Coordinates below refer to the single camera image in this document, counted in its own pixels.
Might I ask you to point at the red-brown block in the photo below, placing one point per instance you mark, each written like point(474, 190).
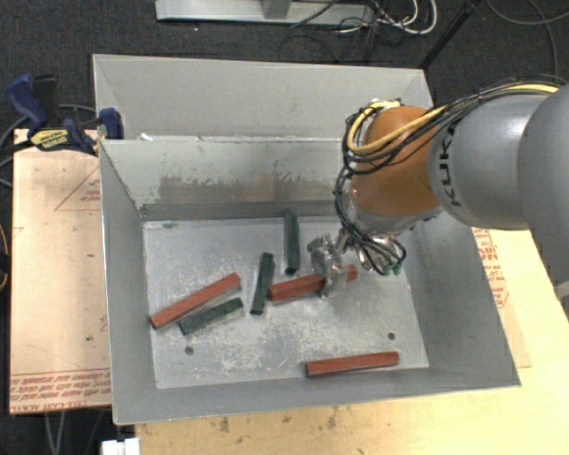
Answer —
point(353, 364)
point(291, 288)
point(194, 300)

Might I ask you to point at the grey metal bin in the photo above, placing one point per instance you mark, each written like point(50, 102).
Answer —
point(265, 349)

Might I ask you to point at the brown cardboard board red print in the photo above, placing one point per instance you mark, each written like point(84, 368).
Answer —
point(57, 263)

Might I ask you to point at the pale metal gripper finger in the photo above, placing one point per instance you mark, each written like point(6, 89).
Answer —
point(340, 276)
point(327, 286)

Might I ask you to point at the dark green flat block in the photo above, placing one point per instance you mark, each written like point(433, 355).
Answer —
point(292, 244)
point(263, 282)
point(211, 315)

